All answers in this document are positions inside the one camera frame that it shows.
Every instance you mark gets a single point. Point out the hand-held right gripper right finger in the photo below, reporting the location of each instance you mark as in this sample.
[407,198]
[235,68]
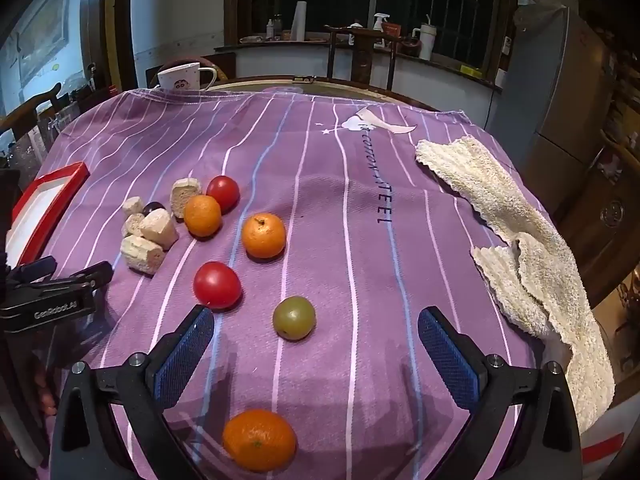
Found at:
[445,355]

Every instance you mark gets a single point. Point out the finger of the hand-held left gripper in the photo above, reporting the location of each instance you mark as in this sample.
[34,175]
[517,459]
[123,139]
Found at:
[92,274]
[35,269]

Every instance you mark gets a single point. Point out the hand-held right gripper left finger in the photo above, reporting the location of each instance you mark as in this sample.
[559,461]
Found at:
[182,355]

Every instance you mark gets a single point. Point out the red cardboard tray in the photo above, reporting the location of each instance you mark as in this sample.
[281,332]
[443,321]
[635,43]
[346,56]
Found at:
[42,205]

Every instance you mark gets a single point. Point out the red tomato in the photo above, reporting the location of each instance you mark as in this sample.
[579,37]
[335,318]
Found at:
[217,285]
[224,192]

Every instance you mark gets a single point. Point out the round beige porous chunk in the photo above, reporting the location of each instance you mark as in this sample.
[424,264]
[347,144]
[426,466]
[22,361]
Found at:
[132,206]

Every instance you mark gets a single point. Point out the dark purple plum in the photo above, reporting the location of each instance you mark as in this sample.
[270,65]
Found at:
[152,207]

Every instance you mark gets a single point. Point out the orange mandarin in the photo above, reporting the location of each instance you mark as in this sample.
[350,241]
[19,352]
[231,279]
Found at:
[264,236]
[202,216]
[259,440]

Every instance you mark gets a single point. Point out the green plum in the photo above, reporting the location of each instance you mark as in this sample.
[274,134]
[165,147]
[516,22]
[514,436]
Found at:
[294,318]

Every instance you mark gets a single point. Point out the person's left hand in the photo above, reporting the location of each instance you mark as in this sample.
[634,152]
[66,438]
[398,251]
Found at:
[45,390]

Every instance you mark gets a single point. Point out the large beige porous chunk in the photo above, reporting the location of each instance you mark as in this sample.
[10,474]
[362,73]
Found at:
[185,197]

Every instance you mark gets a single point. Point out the cream terry towel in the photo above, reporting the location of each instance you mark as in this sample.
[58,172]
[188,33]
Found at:
[525,260]

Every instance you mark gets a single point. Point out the dark wooden armchair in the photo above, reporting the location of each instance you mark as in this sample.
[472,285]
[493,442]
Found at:
[30,110]

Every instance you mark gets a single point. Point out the wooden cabinet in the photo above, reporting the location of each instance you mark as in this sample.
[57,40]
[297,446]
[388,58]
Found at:
[600,220]

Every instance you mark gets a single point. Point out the purple striped cloth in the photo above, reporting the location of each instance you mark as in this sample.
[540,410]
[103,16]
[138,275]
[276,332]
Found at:
[325,185]

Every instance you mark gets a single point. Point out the white cartoon mug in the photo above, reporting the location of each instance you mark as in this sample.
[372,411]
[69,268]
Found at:
[180,77]

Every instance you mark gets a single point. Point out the yellow sponge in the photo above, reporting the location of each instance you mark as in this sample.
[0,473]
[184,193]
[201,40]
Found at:
[470,71]

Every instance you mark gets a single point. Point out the grey refrigerator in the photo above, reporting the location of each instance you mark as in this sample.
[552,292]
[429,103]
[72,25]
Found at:
[550,85]

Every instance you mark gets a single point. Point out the small white bottle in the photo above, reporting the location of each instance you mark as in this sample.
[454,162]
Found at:
[270,30]

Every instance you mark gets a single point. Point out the dark wooden chair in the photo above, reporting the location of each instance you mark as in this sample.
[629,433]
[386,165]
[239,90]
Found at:
[361,62]

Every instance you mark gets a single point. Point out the dark glass jar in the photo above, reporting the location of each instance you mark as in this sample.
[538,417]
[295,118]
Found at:
[278,27]

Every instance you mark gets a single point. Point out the dark round pot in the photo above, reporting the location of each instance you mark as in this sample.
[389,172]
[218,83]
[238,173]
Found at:
[411,46]

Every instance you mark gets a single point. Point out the white tumbler with straw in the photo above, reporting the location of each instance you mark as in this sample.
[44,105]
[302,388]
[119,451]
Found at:
[426,40]

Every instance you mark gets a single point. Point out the white paper roll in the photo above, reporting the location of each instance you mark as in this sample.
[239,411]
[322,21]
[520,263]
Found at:
[299,20]

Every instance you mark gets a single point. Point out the small red box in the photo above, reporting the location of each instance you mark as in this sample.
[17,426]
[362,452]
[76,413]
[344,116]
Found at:
[393,29]

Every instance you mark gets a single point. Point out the white spray bottle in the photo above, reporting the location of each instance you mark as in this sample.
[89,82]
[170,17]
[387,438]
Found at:
[380,21]

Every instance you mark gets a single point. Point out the wall poster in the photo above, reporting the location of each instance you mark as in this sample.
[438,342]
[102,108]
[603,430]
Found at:
[35,45]

